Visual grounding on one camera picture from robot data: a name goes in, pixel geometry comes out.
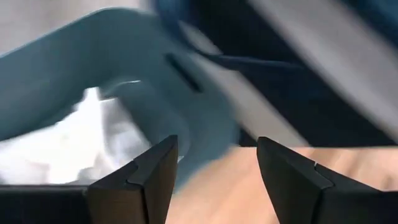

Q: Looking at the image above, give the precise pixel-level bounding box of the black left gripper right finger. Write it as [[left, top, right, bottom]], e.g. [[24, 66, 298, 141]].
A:
[[256, 136, 398, 224]]

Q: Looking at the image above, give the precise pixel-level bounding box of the white cloth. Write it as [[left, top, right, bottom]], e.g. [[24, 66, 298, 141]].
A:
[[0, 86, 184, 186]]

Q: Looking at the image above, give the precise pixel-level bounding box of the teal plastic bin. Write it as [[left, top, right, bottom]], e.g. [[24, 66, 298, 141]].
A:
[[0, 7, 240, 190]]

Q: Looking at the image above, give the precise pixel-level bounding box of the navy white striped fabric basket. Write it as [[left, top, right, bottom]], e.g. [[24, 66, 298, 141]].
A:
[[149, 0, 398, 147]]

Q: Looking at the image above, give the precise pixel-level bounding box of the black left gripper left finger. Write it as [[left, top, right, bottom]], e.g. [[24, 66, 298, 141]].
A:
[[86, 135, 179, 224]]

